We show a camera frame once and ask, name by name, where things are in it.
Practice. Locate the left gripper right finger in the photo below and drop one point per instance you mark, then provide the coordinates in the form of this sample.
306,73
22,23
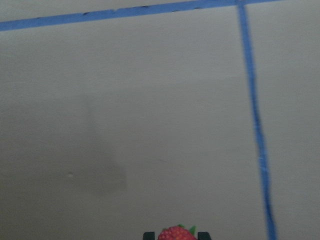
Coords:
203,235

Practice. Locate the red strawberry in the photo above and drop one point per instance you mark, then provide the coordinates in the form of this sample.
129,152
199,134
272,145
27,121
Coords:
177,232

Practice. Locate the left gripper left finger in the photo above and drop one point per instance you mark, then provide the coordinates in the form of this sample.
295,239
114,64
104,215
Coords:
149,235

